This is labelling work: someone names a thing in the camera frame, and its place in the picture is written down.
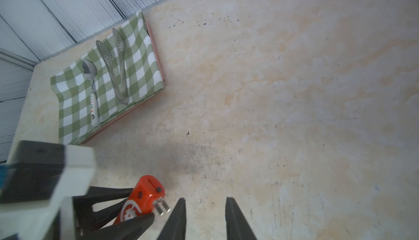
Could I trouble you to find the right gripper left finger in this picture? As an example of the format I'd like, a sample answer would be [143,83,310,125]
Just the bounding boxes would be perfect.
[157,198,187,240]

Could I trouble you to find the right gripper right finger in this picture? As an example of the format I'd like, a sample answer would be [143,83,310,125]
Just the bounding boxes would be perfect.
[225,197,257,240]

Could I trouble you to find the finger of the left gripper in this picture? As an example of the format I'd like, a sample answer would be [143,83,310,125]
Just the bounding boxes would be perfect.
[73,186,133,229]
[76,213,155,240]

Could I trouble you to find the red flashlight with logo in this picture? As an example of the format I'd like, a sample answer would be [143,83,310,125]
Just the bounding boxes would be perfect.
[113,175,171,225]

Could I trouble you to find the clear plastic tongs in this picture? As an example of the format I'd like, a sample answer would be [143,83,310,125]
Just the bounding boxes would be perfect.
[96,28,129,105]

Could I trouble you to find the metal spoon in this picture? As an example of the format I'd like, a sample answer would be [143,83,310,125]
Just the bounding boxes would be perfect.
[82,60,99,127]

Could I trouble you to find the green checkered cloth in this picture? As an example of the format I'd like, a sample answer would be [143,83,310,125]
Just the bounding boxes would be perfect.
[50,11,164,145]

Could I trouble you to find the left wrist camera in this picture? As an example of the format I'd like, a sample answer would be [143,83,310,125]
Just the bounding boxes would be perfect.
[1,140,97,240]

